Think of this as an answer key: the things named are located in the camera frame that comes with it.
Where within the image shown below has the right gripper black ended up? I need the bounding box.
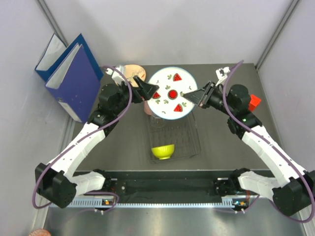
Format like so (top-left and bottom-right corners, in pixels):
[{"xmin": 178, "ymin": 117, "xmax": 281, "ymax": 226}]
[{"xmin": 184, "ymin": 81, "xmax": 236, "ymax": 117}]

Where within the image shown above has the rear blue binder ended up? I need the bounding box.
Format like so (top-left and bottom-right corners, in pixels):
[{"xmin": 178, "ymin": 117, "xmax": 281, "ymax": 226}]
[{"xmin": 34, "ymin": 34, "xmax": 103, "ymax": 82}]

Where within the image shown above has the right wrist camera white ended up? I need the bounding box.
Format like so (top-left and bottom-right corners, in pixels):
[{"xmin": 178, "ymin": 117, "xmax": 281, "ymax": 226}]
[{"xmin": 216, "ymin": 66, "xmax": 230, "ymax": 86}]

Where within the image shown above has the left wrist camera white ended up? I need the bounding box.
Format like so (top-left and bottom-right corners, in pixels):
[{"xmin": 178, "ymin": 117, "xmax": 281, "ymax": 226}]
[{"xmin": 105, "ymin": 65, "xmax": 126, "ymax": 86}]

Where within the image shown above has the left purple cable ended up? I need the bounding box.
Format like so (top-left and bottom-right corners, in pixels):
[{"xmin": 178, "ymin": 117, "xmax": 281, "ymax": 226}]
[{"xmin": 32, "ymin": 65, "xmax": 135, "ymax": 209}]

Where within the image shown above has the front blue binder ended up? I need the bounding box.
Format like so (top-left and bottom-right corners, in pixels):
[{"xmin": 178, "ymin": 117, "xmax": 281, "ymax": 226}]
[{"xmin": 45, "ymin": 43, "xmax": 100, "ymax": 123}]

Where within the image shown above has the aluminium rail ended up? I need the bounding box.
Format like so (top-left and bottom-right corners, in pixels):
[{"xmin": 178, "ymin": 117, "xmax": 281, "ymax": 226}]
[{"xmin": 40, "ymin": 177, "xmax": 308, "ymax": 209}]

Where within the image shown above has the white plate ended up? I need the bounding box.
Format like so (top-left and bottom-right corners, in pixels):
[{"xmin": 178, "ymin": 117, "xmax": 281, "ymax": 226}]
[{"xmin": 148, "ymin": 66, "xmax": 198, "ymax": 120}]

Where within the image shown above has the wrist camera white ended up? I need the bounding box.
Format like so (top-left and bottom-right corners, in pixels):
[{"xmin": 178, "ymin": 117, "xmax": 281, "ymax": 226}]
[
  {"xmin": 105, "ymin": 65, "xmax": 126, "ymax": 86},
  {"xmin": 216, "ymin": 66, "xmax": 230, "ymax": 86}
]

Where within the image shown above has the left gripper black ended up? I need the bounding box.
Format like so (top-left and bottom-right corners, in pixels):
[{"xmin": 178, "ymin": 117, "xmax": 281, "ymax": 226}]
[{"xmin": 113, "ymin": 76, "xmax": 158, "ymax": 116}]

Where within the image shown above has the red cube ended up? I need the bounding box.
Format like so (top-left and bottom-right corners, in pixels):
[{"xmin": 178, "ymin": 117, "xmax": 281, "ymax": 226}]
[{"xmin": 249, "ymin": 94, "xmax": 261, "ymax": 112}]

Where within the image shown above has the blue binder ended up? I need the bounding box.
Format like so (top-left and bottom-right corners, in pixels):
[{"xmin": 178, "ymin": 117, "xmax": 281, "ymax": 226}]
[
  {"xmin": 45, "ymin": 43, "xmax": 100, "ymax": 123},
  {"xmin": 34, "ymin": 34, "xmax": 103, "ymax": 82}
]

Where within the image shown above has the clear wine glass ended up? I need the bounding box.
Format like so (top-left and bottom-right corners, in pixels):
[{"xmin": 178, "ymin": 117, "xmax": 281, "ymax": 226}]
[{"xmin": 150, "ymin": 114, "xmax": 165, "ymax": 128}]

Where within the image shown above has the black wire dish rack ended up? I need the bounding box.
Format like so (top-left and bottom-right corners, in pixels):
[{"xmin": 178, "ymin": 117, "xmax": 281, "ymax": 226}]
[{"xmin": 143, "ymin": 113, "xmax": 201, "ymax": 163}]

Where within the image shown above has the purple cable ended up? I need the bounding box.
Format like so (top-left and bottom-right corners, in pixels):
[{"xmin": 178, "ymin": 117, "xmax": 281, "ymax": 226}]
[
  {"xmin": 32, "ymin": 65, "xmax": 135, "ymax": 209},
  {"xmin": 222, "ymin": 60, "xmax": 315, "ymax": 224}
]

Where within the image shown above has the pink cup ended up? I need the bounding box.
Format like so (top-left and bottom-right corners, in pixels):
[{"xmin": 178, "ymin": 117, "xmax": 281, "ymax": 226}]
[{"xmin": 144, "ymin": 101, "xmax": 152, "ymax": 116}]

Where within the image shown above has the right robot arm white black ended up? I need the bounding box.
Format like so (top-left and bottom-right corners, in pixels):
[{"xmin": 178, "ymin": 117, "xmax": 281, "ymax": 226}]
[{"xmin": 183, "ymin": 82, "xmax": 315, "ymax": 218}]

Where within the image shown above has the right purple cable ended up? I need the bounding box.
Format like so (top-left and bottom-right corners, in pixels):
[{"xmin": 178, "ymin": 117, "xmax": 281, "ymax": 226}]
[{"xmin": 222, "ymin": 60, "xmax": 315, "ymax": 224}]

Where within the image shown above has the beige floral plate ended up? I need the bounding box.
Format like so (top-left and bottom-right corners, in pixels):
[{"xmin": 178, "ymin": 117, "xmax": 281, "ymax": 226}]
[{"xmin": 124, "ymin": 64, "xmax": 146, "ymax": 87}]

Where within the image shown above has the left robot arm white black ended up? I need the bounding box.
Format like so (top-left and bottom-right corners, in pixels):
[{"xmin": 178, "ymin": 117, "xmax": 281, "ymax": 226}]
[{"xmin": 32, "ymin": 76, "xmax": 159, "ymax": 209}]

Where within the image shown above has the yellow-green bowl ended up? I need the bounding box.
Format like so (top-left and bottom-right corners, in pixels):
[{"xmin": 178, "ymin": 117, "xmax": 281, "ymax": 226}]
[{"xmin": 151, "ymin": 144, "xmax": 175, "ymax": 160}]

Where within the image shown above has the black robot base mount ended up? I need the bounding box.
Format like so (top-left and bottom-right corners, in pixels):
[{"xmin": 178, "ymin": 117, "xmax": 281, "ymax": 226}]
[{"xmin": 94, "ymin": 169, "xmax": 259, "ymax": 204}]

